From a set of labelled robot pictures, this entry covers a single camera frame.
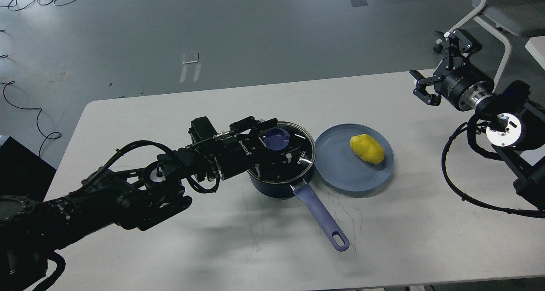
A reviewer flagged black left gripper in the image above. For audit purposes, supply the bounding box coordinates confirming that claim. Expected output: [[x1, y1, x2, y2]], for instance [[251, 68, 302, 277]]
[[215, 116, 305, 183]]

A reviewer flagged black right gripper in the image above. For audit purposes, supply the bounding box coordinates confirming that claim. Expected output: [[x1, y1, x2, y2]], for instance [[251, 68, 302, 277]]
[[410, 29, 494, 112]]

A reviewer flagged glass pot lid blue knob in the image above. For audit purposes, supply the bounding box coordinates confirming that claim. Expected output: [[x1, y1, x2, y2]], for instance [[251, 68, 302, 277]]
[[248, 121, 316, 184]]

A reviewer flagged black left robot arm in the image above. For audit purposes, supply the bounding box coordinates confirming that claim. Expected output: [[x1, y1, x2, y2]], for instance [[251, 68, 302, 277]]
[[1, 116, 298, 291]]

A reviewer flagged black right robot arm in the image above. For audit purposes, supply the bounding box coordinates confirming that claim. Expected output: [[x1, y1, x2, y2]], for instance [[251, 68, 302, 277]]
[[410, 29, 545, 219]]

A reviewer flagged yellow potato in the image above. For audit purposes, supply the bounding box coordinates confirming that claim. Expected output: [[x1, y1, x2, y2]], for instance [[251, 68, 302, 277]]
[[349, 134, 385, 164]]

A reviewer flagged blue round plate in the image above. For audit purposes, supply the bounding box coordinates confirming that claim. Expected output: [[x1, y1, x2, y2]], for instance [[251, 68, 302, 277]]
[[315, 124, 394, 195]]

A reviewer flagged white metal chair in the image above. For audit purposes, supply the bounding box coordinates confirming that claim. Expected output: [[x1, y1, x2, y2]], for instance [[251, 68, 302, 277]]
[[445, 0, 545, 87]]

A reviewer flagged white table corner at right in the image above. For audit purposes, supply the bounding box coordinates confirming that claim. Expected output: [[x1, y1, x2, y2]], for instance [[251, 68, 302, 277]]
[[525, 35, 545, 69]]

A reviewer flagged black box at left edge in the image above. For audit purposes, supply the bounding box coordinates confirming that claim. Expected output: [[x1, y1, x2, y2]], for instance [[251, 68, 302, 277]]
[[0, 135, 57, 202]]

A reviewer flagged dark blue saucepan with handle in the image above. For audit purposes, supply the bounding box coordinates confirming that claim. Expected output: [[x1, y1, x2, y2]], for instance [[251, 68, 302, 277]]
[[246, 121, 350, 252]]

